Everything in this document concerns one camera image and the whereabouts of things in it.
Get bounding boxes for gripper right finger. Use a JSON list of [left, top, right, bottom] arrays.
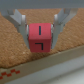
[[50, 8, 81, 48]]

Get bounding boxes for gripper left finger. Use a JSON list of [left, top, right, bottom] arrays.
[[1, 8, 32, 52]]

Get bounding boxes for pink block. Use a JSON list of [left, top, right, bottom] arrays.
[[26, 23, 54, 54]]

